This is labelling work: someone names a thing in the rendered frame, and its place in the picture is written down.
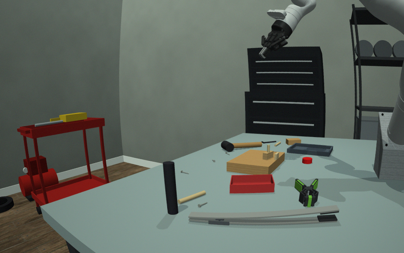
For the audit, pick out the light brown wooden board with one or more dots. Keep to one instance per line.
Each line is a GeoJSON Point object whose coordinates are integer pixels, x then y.
{"type": "Point", "coordinates": [252, 162]}

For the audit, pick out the red open tray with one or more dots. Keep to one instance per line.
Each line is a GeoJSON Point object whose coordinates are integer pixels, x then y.
{"type": "Point", "coordinates": [251, 184]}

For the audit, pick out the black mallet with wooden handle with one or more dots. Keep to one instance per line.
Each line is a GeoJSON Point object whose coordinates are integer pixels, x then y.
{"type": "Point", "coordinates": [230, 146]}

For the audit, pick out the black cylinder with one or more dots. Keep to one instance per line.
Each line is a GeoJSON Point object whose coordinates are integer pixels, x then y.
{"type": "Point", "coordinates": [170, 187]}

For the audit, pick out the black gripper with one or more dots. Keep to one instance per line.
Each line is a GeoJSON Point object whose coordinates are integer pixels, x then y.
{"type": "Point", "coordinates": [276, 38]}

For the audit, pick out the tan wooden dowel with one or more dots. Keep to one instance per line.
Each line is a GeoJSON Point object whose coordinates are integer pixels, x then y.
{"type": "Point", "coordinates": [191, 197]}

